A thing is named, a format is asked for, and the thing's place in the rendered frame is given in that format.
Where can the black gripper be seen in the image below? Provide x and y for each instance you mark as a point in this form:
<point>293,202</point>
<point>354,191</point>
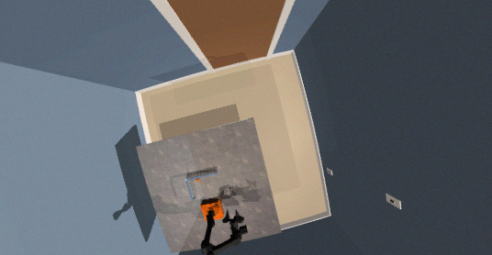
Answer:
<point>233,221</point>

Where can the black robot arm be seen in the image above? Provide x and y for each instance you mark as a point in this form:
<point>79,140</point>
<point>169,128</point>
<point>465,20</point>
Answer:
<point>235,239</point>

